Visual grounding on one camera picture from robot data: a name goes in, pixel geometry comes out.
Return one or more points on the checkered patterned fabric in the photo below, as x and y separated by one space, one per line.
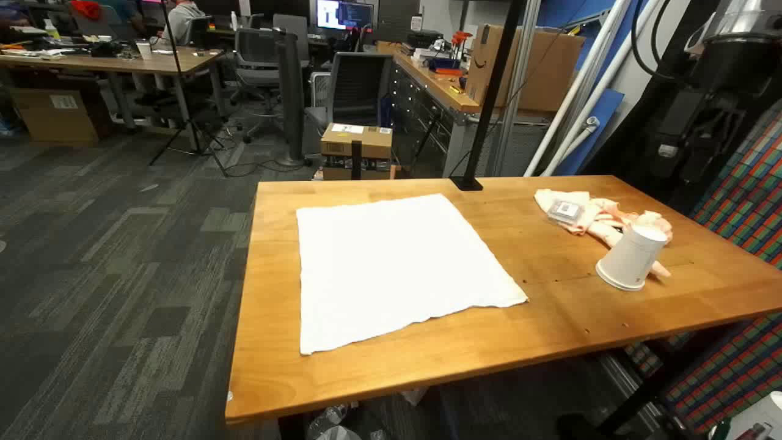
748 186

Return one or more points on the white paper cup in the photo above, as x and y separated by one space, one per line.
631 258

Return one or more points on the grey partition column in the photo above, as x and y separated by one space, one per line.
290 89

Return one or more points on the lit computer monitor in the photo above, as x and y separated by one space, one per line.
342 15

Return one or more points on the large cardboard box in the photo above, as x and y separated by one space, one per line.
547 75

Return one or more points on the black table frame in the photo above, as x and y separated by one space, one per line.
650 383

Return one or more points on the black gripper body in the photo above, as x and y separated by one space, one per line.
747 69

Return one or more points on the cardboard box with label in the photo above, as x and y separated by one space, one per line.
57 114

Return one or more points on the blue board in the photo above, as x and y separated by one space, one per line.
609 104

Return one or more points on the seated person light shirt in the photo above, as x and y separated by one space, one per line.
187 19

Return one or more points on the wooden office desk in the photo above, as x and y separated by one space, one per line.
98 63

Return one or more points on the pink garment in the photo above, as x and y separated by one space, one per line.
602 217

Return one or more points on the white plastic pipe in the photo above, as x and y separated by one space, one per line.
577 87
570 146

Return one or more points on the white garment label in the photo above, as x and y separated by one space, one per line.
566 212

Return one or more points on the black tripod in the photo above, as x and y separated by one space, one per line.
193 130

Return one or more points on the white cloth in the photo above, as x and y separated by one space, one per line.
391 269

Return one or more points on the white plastic object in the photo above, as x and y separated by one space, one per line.
759 419

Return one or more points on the white crumpled plastic bag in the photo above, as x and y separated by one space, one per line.
330 425

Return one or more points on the short black post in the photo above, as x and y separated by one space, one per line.
356 163

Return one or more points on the black camera pole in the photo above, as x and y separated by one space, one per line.
490 106

